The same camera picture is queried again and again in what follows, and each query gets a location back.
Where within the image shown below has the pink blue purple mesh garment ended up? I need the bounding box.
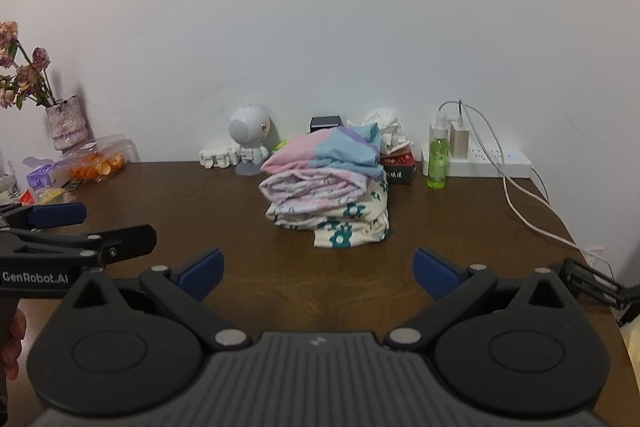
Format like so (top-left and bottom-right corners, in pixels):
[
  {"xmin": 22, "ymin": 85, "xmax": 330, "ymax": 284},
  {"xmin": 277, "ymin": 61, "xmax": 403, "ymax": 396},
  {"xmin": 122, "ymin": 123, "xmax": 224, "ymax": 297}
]
[{"xmin": 262, "ymin": 124, "xmax": 384, "ymax": 181}]

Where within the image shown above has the person's left hand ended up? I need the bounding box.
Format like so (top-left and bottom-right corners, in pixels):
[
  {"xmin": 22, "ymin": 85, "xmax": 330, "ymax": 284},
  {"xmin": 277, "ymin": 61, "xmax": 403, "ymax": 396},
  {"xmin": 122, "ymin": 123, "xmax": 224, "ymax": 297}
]
[{"xmin": 1, "ymin": 308, "xmax": 27, "ymax": 381}]

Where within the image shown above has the clear drinking glass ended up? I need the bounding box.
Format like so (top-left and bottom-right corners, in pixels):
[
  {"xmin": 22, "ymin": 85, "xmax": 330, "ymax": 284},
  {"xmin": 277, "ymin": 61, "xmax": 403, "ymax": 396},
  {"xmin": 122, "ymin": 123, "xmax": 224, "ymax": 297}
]
[{"xmin": 0, "ymin": 155, "xmax": 21, "ymax": 206}]

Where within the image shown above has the purple tissue pack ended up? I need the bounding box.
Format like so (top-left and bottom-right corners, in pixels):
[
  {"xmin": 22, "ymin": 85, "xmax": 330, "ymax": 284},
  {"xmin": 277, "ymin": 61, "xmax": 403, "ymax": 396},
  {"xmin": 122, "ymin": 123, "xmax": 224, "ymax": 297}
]
[{"xmin": 22, "ymin": 157, "xmax": 70, "ymax": 191}]

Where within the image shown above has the cream green flower folded cloth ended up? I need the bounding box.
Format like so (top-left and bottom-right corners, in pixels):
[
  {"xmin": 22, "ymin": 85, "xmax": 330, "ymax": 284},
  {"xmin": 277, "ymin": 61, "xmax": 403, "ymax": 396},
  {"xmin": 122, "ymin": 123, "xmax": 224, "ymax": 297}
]
[{"xmin": 266, "ymin": 178, "xmax": 390, "ymax": 249}]

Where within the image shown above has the black articulated phone stand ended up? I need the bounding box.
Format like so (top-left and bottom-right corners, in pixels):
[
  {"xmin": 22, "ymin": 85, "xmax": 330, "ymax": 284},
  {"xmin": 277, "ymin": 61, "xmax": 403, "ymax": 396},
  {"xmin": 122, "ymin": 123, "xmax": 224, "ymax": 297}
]
[{"xmin": 549, "ymin": 258, "xmax": 640, "ymax": 326}]

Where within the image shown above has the white power strip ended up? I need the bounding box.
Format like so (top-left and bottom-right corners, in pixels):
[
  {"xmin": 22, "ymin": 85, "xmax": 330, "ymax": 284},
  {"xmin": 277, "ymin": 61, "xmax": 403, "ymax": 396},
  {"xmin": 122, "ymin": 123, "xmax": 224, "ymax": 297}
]
[{"xmin": 447, "ymin": 145, "xmax": 533, "ymax": 179}]

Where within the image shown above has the green spray bottle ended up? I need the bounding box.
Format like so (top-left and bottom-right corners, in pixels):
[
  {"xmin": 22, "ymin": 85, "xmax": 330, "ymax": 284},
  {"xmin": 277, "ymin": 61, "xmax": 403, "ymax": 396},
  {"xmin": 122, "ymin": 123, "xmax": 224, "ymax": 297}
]
[{"xmin": 426, "ymin": 110, "xmax": 449, "ymax": 190}]

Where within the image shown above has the red black box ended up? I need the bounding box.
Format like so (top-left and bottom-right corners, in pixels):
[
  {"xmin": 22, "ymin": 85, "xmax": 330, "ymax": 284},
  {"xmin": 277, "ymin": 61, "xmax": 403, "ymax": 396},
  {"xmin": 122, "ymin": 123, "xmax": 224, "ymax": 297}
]
[{"xmin": 381, "ymin": 146, "xmax": 416, "ymax": 185}]

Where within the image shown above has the white toy train ornament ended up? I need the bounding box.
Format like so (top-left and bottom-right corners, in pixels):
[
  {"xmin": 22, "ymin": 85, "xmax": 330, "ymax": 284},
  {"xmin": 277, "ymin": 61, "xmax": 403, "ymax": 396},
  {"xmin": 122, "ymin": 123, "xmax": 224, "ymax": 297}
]
[{"xmin": 198, "ymin": 147, "xmax": 240, "ymax": 169}]

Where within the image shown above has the purple vase with flowers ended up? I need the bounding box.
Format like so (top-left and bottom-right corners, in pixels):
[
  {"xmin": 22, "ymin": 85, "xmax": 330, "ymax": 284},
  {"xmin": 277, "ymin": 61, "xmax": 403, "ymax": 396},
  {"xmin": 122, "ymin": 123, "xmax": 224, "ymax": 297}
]
[{"xmin": 1, "ymin": 20, "xmax": 89, "ymax": 152}]

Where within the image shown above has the pink floral folded cloth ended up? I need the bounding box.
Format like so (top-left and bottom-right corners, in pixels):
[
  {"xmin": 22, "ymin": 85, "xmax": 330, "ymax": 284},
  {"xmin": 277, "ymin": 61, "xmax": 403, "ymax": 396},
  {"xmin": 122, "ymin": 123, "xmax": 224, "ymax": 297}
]
[{"xmin": 258, "ymin": 168, "xmax": 383, "ymax": 215}]

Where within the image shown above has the white charger plug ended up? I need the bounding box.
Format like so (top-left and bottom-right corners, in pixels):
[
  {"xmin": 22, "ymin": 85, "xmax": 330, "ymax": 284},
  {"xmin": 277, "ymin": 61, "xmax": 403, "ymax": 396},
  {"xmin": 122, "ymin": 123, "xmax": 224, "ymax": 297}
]
[{"xmin": 449, "ymin": 120, "xmax": 470, "ymax": 159}]

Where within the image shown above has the white astronaut figurine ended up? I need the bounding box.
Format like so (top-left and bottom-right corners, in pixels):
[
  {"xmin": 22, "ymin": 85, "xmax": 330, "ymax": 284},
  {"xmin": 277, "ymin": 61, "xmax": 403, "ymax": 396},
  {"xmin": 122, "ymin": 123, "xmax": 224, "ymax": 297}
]
[{"xmin": 228, "ymin": 105, "xmax": 271, "ymax": 176}]

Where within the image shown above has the small black box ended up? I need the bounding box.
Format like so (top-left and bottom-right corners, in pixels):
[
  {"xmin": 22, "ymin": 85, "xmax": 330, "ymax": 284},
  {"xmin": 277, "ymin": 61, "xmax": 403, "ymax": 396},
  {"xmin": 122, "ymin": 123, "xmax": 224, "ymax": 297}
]
[{"xmin": 309, "ymin": 115, "xmax": 343, "ymax": 133}]

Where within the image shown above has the white charger cable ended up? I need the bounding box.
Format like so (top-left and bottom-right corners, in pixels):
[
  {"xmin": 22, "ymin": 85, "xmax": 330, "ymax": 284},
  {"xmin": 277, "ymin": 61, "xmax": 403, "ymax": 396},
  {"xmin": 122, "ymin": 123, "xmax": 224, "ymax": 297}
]
[{"xmin": 437, "ymin": 98, "xmax": 616, "ymax": 281}]

